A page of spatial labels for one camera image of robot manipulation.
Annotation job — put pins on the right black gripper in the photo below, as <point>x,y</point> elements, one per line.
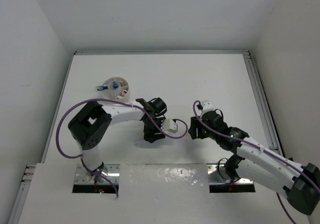
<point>194,126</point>

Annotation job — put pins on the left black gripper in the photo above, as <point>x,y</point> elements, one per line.
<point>151,135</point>

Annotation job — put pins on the small blue-capped glue bottle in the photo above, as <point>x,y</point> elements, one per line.
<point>114,85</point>

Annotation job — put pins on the clear blue pen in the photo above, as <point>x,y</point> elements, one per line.
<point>101,87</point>

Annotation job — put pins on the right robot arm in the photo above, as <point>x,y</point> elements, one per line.
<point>299,184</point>

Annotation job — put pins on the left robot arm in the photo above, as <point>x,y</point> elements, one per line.
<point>91,122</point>

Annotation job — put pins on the white round compartment organizer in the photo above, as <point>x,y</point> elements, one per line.
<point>116,94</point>

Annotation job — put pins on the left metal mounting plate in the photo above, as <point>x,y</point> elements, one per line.
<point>107,181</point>

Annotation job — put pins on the metal mounting plate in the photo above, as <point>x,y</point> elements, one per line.
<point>220,183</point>
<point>107,181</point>

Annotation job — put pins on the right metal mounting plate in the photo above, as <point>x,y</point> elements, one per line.
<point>220,183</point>

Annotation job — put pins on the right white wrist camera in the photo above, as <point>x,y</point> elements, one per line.
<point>205,106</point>

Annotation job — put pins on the aluminium frame rail right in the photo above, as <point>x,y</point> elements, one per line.
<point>269,127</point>

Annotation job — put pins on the aluminium frame rail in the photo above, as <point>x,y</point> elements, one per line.
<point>269,127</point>
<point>22,194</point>

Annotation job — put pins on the aluminium frame rail left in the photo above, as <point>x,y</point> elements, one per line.
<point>22,194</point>

